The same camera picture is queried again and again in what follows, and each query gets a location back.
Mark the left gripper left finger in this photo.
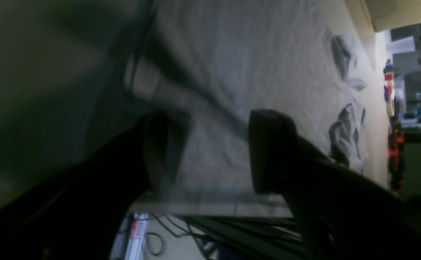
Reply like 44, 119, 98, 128
0, 110, 169, 260

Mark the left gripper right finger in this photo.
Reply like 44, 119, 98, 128
248, 110, 421, 260

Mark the grey T-shirt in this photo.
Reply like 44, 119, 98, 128
87, 0, 370, 197

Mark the orange black object right edge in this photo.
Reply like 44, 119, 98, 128
387, 117, 406, 194

